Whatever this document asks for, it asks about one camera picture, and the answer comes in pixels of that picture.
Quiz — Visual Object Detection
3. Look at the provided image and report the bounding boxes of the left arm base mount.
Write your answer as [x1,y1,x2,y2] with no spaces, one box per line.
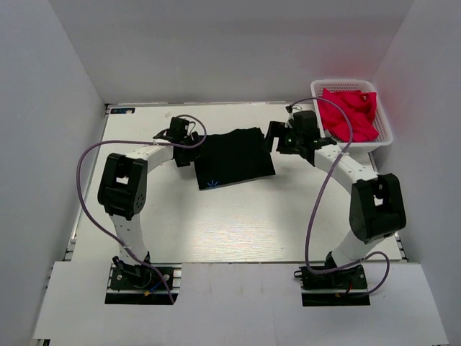
[104,264,182,306]

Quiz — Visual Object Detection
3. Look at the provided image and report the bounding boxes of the black t shirt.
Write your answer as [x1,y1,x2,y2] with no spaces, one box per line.
[194,128,275,190]

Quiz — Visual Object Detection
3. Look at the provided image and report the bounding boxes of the blue label sticker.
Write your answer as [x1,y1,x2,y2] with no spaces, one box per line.
[109,107,135,115]

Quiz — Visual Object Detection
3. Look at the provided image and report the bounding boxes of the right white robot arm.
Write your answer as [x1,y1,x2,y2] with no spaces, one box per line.
[265,111,406,288]

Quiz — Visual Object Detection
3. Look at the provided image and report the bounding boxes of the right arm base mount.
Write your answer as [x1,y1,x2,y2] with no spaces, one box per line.
[293,265,370,307]

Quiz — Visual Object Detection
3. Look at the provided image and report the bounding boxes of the white plastic basket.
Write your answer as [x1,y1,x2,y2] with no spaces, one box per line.
[310,79,393,152]

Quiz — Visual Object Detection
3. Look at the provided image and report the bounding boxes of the red t shirt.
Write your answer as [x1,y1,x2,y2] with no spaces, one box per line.
[318,89,379,142]

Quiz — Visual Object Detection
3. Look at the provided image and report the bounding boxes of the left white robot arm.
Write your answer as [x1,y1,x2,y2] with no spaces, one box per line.
[97,115,207,288]

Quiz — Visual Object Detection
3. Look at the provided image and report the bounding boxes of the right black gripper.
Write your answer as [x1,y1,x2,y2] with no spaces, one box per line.
[261,121,303,155]

